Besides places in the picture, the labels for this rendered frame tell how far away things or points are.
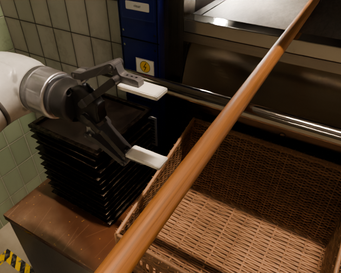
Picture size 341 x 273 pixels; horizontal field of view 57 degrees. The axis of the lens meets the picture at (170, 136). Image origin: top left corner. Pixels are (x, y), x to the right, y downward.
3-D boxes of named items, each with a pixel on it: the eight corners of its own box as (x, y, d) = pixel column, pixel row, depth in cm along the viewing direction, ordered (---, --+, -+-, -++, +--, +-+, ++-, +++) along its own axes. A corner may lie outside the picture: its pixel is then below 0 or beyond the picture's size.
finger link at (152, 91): (129, 80, 49) (128, 76, 49) (168, 92, 46) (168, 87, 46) (117, 89, 47) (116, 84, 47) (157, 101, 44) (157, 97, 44)
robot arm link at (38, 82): (63, 98, 66) (84, 106, 64) (27, 121, 60) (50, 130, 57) (52, 58, 60) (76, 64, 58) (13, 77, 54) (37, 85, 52)
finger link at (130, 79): (117, 76, 49) (115, 58, 47) (144, 84, 47) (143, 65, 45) (111, 80, 48) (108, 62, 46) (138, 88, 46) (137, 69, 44)
